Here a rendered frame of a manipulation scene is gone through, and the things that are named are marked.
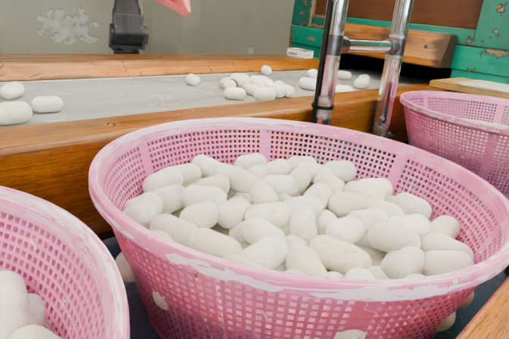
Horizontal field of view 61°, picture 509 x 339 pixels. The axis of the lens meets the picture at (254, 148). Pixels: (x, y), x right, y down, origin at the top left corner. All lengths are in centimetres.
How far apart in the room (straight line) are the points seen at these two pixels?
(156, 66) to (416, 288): 68
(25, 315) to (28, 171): 15
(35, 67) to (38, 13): 206
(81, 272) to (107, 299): 4
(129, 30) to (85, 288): 93
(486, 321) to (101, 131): 29
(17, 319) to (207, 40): 250
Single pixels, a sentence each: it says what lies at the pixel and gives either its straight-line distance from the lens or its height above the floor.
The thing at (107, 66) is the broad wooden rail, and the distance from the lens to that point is 77.
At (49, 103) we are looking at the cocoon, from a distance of 52.
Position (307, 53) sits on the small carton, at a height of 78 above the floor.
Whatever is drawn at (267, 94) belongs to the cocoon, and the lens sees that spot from 65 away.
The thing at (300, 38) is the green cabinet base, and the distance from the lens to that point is 124.
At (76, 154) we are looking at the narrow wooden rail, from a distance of 35.
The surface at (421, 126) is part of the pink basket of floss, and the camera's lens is 61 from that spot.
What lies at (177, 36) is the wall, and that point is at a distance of 286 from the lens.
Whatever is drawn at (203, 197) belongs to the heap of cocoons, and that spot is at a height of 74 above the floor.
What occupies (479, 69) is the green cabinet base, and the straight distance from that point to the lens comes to 101.
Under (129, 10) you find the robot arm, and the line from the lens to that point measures 111.
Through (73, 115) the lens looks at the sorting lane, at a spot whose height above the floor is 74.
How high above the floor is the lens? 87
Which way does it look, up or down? 18 degrees down
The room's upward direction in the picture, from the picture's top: 6 degrees clockwise
